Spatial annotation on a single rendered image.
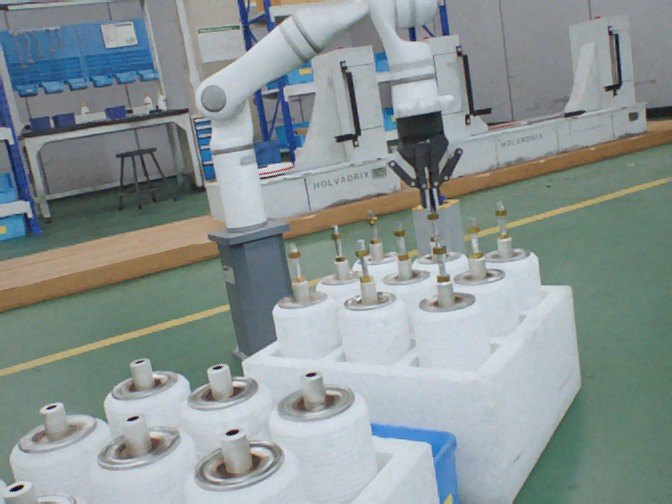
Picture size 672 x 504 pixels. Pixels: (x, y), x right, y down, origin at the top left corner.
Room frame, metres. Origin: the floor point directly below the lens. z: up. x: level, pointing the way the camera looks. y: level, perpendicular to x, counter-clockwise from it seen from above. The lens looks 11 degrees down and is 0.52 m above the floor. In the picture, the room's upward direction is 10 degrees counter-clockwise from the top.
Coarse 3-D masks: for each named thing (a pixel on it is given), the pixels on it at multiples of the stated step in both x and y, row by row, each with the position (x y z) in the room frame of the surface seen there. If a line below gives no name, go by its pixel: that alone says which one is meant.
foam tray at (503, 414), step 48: (528, 336) 0.91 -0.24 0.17; (288, 384) 0.94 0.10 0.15; (336, 384) 0.90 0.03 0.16; (384, 384) 0.85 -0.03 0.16; (432, 384) 0.81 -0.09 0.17; (480, 384) 0.78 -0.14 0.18; (528, 384) 0.88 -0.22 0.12; (576, 384) 1.07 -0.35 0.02; (480, 432) 0.78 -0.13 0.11; (528, 432) 0.87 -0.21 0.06; (480, 480) 0.79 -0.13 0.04
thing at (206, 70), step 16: (192, 0) 7.34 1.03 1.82; (208, 0) 7.41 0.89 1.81; (224, 0) 7.49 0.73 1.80; (192, 16) 7.32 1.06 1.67; (208, 16) 7.40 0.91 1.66; (224, 16) 7.48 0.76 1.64; (176, 32) 7.78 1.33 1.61; (192, 32) 7.33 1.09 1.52; (208, 64) 7.35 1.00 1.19; (224, 64) 7.43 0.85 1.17; (192, 96) 7.69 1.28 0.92; (256, 112) 7.55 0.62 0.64; (256, 128) 7.53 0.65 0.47
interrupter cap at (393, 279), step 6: (414, 270) 1.07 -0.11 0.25; (420, 270) 1.07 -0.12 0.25; (426, 270) 1.06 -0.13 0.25; (390, 276) 1.06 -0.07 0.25; (396, 276) 1.06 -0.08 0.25; (414, 276) 1.05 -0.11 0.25; (420, 276) 1.03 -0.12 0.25; (426, 276) 1.02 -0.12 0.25; (384, 282) 1.03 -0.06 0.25; (390, 282) 1.02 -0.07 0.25; (396, 282) 1.02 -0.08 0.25; (402, 282) 1.01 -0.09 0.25; (408, 282) 1.01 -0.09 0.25; (414, 282) 1.01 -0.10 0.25
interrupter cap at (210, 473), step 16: (256, 448) 0.55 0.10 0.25; (272, 448) 0.54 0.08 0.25; (208, 464) 0.53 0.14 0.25; (224, 464) 0.53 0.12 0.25; (256, 464) 0.53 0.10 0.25; (272, 464) 0.52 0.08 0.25; (208, 480) 0.51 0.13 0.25; (224, 480) 0.50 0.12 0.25; (240, 480) 0.50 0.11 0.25; (256, 480) 0.49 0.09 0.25
